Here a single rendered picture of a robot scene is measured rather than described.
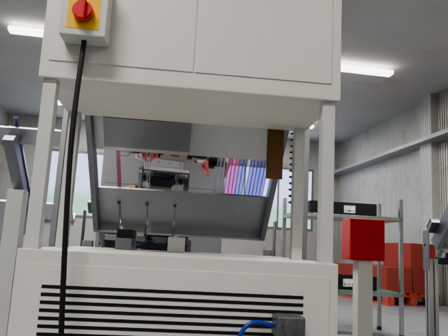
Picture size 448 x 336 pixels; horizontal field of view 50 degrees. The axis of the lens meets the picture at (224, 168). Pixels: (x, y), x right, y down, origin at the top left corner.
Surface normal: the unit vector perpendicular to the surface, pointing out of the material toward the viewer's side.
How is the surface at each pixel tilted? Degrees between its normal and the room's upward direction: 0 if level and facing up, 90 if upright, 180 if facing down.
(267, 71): 90
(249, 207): 136
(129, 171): 90
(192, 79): 90
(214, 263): 90
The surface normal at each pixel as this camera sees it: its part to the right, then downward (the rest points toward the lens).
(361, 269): 0.10, -0.15
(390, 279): 0.33, -0.14
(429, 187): -0.99, -0.07
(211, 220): 0.04, 0.60
